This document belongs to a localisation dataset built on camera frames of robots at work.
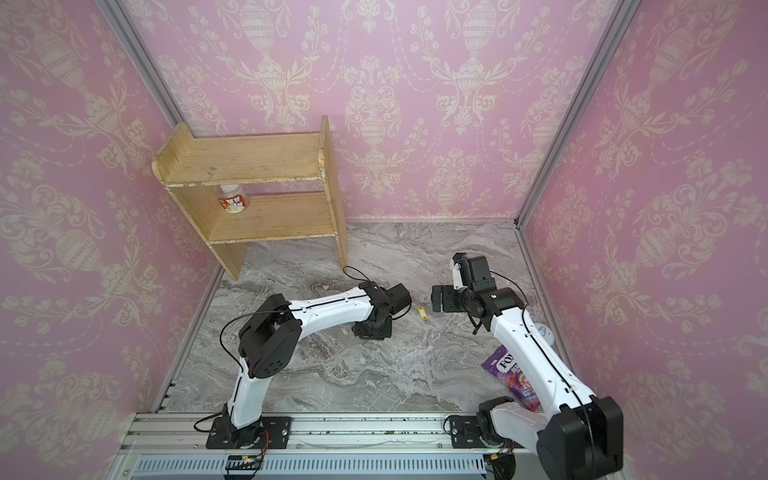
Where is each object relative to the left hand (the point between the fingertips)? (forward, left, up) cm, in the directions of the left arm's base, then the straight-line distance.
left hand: (379, 339), depth 89 cm
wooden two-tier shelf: (+36, +42, +26) cm, 62 cm away
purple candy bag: (-7, -35, +1) cm, 36 cm away
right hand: (+7, -19, +14) cm, 25 cm away
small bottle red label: (+34, +46, +25) cm, 62 cm away
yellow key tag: (+9, -14, 0) cm, 16 cm away
